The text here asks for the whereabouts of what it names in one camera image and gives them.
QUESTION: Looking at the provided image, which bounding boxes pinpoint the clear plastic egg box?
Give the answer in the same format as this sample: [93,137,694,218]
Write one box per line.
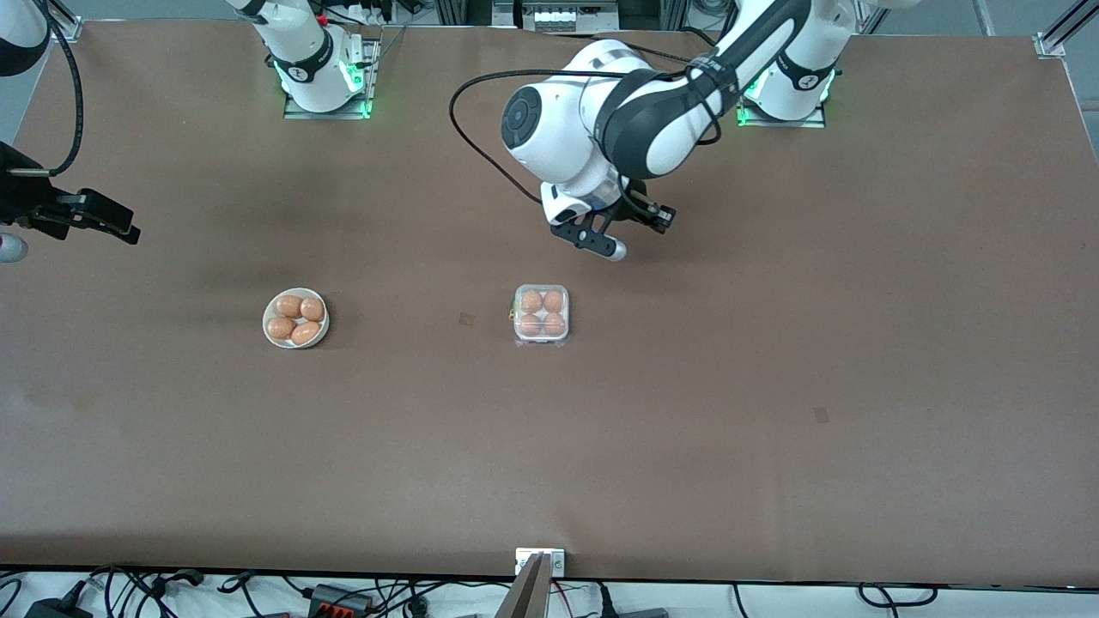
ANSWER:
[513,284,571,347]

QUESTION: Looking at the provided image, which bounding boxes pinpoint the grey power strip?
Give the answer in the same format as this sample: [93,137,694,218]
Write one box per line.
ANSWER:
[522,0,621,33]

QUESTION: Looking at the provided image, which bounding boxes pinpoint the white round bowl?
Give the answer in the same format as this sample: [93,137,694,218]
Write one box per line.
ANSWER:
[262,287,331,350]

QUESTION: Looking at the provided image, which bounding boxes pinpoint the black power adapter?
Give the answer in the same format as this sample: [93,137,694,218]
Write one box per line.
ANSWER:
[24,597,94,618]

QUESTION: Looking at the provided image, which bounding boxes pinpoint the red black connector block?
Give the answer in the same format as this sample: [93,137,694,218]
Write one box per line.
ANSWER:
[307,584,376,617]

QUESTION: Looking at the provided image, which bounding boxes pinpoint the long black table cable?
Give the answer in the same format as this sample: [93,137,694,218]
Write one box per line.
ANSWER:
[537,31,701,65]

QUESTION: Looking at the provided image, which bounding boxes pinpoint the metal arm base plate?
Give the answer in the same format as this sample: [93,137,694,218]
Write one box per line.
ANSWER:
[283,34,375,120]
[736,39,828,130]

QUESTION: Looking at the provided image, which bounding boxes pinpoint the silver edge bracket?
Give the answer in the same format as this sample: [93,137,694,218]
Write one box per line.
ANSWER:
[515,548,567,578]

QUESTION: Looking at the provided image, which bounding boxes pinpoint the black tangled floor cable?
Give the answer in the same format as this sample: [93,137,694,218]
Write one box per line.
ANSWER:
[93,564,209,618]

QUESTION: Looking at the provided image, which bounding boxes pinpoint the grey camera pole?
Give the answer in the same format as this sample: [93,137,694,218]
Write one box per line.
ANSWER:
[494,552,550,618]

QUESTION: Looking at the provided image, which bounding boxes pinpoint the black looped floor cable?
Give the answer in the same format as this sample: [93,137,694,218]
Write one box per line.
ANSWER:
[857,582,938,607]

